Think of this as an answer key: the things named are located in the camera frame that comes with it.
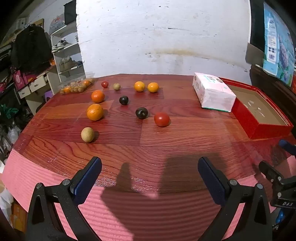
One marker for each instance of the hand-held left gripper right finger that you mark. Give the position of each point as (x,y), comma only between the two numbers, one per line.
(211,178)

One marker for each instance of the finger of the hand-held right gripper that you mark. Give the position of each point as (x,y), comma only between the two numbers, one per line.
(288,147)
(269,170)

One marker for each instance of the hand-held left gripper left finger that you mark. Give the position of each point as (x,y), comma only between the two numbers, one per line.
(89,178)

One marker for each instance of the large beige round fruit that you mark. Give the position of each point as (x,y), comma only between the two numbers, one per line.
(87,134)

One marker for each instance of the red cardboard box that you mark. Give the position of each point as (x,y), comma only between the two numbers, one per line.
(259,111)

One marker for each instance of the large orange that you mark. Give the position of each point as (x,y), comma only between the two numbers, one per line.
(95,112)

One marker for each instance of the large red tomato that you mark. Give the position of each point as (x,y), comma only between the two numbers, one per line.
(161,119)

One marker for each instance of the dark plum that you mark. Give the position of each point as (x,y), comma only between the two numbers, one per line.
(124,100)
(141,112)

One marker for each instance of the yellow-orange orange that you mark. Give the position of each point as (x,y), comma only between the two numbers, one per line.
(139,86)
(153,87)

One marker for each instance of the person's right hand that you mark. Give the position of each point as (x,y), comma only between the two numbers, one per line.
(280,217)

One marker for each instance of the dark wooden cabinet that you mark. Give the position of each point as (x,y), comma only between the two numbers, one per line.
(272,85)

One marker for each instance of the deep orange mandarin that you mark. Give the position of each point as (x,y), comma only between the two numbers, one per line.
(97,96)

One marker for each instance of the white pink tissue pack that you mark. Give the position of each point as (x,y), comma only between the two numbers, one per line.
(214,95)

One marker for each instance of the clear bag of small fruit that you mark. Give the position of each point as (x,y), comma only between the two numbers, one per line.
(77,87)

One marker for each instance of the small red tomato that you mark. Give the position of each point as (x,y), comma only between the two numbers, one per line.
(105,84)

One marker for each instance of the small beige round fruit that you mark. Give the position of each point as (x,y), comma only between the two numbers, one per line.
(116,86)

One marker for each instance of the grey board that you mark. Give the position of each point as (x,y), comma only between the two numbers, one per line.
(254,54)

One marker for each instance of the white drawer unit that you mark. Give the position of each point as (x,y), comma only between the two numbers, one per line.
(37,89)

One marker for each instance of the blue flowered package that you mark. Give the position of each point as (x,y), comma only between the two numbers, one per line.
(277,44)

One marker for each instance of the green plant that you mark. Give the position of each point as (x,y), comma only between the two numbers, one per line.
(6,111)

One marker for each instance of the pair of beige shoes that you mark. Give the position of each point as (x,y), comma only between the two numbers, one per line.
(68,62)

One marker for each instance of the pink gift bag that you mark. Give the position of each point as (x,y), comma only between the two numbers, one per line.
(19,78)

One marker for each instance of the white shoe shelf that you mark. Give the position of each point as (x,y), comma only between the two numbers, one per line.
(67,55)

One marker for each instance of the pair of white shoes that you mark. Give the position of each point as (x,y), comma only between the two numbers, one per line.
(61,45)

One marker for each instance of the black hanging jacket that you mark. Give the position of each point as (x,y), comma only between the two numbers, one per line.
(31,48)

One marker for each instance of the black bag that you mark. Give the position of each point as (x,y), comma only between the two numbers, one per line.
(70,12)

